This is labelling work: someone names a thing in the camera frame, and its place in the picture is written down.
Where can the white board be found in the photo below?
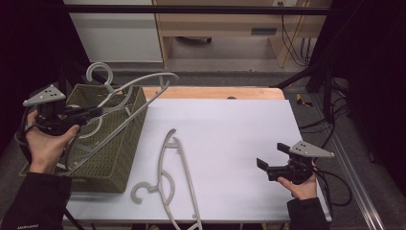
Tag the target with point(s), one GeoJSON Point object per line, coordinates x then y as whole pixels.
{"type": "Point", "coordinates": [242, 134]}

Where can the person's left hand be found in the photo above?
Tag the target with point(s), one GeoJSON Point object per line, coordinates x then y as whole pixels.
{"type": "Point", "coordinates": [44, 150]}

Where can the person's right hand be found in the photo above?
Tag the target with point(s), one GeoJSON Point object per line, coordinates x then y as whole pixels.
{"type": "Point", "coordinates": [303, 191]}

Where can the green woven basket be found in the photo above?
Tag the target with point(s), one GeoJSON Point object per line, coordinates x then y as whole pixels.
{"type": "Point", "coordinates": [108, 166]}

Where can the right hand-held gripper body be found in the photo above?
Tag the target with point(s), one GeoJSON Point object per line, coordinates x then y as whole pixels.
{"type": "Point", "coordinates": [309, 150]}

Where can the dark curtain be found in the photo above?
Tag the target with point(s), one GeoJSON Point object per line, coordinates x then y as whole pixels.
{"type": "Point", "coordinates": [376, 64]}
{"type": "Point", "coordinates": [28, 48]}

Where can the yellow and black tool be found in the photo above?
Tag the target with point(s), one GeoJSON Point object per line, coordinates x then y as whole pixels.
{"type": "Point", "coordinates": [300, 99]}

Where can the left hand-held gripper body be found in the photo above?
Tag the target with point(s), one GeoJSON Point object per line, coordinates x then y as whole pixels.
{"type": "Point", "coordinates": [46, 95]}

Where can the grey plastic clothes hanger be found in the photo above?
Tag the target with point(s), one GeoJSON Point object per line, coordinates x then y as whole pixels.
{"type": "Point", "coordinates": [153, 189]}
{"type": "Point", "coordinates": [95, 127]}
{"type": "Point", "coordinates": [99, 64]}

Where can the wooden table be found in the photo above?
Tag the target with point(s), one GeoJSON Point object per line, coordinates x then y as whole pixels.
{"type": "Point", "coordinates": [198, 93]}

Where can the aluminium rail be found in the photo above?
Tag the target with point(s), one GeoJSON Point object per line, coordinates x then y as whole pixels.
{"type": "Point", "coordinates": [357, 185]}

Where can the light wooden desk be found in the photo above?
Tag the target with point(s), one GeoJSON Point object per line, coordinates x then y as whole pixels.
{"type": "Point", "coordinates": [223, 24]}

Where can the black metal stand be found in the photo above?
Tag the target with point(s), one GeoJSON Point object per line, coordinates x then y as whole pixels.
{"type": "Point", "coordinates": [63, 76]}
{"type": "Point", "coordinates": [327, 92]}

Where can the black horizontal frame bar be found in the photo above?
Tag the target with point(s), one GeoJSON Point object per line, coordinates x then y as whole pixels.
{"type": "Point", "coordinates": [191, 10]}

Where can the white cabinet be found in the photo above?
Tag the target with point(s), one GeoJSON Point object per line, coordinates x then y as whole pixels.
{"type": "Point", "coordinates": [118, 38]}

